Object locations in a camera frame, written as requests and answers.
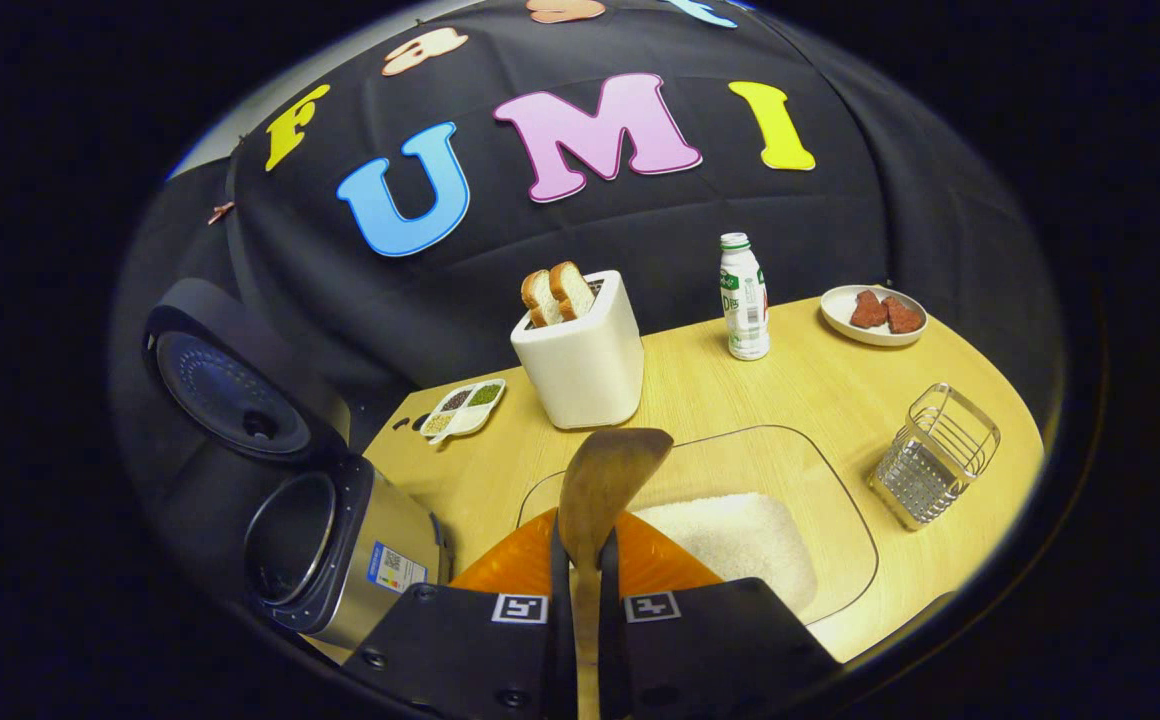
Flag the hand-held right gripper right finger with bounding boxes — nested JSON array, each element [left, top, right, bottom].
[[597, 510, 841, 720]]

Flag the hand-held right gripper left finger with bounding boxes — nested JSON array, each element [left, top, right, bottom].
[[340, 508, 578, 720]]

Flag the white rice heap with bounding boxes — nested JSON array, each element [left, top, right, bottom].
[[630, 492, 819, 616]]

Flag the dark rice cooker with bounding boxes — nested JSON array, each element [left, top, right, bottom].
[[143, 277, 453, 653]]

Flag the wooden spoon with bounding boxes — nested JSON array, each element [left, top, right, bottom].
[[557, 427, 674, 720]]

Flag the metal wire chopstick holder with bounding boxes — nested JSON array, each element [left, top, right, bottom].
[[868, 382, 1001, 531]]

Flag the clear plastic rice box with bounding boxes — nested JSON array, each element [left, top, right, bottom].
[[517, 425, 881, 629]]

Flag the white divided grain dish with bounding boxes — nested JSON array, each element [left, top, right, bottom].
[[420, 378, 507, 445]]

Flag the white toaster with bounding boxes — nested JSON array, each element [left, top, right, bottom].
[[510, 270, 645, 431]]

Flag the white green milk bottle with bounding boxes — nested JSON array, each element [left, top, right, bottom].
[[719, 232, 771, 362]]

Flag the toasted bread slice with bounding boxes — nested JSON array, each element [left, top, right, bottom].
[[549, 261, 597, 322], [521, 269, 563, 329]]

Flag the white round plate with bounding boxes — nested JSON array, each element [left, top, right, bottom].
[[820, 285, 929, 348]]

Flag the black backdrop cloth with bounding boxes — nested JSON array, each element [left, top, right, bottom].
[[110, 0, 1066, 521]]

